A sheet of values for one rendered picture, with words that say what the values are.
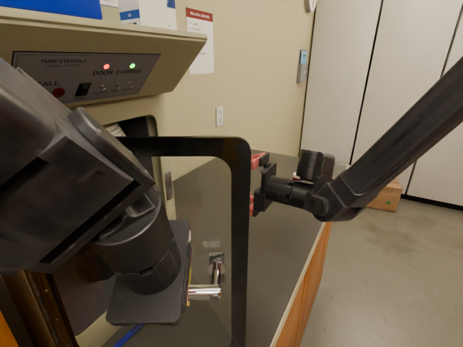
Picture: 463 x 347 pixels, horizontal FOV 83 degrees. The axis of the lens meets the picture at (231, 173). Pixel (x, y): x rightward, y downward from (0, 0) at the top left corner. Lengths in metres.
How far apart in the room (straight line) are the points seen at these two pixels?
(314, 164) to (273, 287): 0.34
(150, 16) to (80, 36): 0.14
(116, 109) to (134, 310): 0.34
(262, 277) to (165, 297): 0.50
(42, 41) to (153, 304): 0.27
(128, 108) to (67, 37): 0.21
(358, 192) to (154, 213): 0.36
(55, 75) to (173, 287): 0.27
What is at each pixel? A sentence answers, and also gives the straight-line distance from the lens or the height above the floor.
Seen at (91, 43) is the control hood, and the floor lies 1.49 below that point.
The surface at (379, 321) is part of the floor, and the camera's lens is 2.05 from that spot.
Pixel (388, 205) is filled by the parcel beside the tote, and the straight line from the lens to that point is 3.19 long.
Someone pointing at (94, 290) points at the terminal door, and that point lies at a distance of 0.47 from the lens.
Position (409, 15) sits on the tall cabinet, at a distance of 3.23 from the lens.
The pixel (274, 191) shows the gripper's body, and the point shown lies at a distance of 0.57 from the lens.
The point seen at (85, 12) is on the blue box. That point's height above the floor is 1.52.
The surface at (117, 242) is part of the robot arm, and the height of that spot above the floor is 1.37.
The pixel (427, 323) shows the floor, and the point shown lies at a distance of 2.18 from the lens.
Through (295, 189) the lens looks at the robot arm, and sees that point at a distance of 0.56.
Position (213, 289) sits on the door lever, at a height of 1.21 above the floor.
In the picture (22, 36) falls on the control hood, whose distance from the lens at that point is 0.32.
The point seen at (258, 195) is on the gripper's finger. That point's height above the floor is 1.19.
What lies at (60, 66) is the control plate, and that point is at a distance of 0.36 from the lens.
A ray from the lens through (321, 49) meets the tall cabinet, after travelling 3.28.
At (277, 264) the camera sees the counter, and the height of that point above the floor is 0.94.
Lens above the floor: 1.47
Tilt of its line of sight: 24 degrees down
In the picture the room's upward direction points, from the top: straight up
